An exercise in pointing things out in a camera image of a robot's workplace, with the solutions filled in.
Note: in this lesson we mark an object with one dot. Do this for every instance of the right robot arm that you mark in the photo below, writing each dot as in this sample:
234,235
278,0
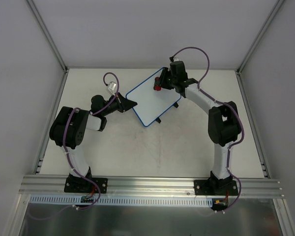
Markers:
224,127

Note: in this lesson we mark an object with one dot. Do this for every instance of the aluminium mounting rail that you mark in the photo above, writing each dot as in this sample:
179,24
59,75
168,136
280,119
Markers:
151,186

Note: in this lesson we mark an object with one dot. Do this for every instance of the white slotted cable duct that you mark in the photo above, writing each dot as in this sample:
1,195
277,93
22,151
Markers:
122,201

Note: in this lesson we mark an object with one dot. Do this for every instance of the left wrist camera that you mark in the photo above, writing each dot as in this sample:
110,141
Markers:
112,88

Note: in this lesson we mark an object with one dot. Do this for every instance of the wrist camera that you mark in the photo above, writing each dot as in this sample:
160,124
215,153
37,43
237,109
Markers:
174,59
112,88

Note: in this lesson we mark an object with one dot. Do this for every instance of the whiteboard wire stand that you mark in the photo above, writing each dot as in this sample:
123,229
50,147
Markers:
176,105

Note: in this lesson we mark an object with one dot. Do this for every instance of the red bone-shaped eraser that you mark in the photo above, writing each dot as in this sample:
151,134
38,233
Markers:
157,84

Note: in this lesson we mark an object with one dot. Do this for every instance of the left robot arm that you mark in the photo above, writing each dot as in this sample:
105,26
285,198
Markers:
68,130

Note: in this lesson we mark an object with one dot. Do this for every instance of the blue framed whiteboard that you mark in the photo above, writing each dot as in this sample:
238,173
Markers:
151,104

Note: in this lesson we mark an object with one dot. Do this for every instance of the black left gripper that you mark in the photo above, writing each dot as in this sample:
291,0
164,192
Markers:
121,103

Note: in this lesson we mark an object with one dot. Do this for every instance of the left aluminium frame post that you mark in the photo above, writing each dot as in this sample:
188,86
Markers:
38,17

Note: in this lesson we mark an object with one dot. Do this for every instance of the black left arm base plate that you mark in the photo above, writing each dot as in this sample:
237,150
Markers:
79,185

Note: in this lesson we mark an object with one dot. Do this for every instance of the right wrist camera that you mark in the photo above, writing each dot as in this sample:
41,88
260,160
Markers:
174,59

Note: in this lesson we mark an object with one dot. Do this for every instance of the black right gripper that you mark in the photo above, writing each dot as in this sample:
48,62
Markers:
167,78

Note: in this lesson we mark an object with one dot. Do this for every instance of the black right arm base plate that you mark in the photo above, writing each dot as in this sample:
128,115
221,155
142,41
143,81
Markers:
206,187

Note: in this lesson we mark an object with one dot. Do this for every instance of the aluminium frame post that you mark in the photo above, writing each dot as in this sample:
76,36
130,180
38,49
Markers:
38,17
261,33

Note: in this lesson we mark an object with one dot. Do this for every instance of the right aluminium frame post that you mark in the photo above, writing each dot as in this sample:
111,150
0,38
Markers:
261,33

